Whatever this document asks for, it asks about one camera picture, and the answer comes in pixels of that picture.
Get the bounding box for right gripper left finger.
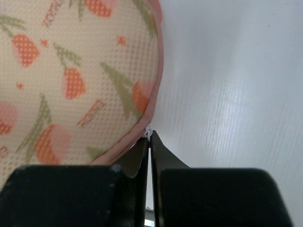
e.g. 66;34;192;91
0;139;149;227

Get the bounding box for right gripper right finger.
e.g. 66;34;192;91
150;132;293;227

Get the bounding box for floral mesh laundry bag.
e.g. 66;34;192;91
0;0;164;185

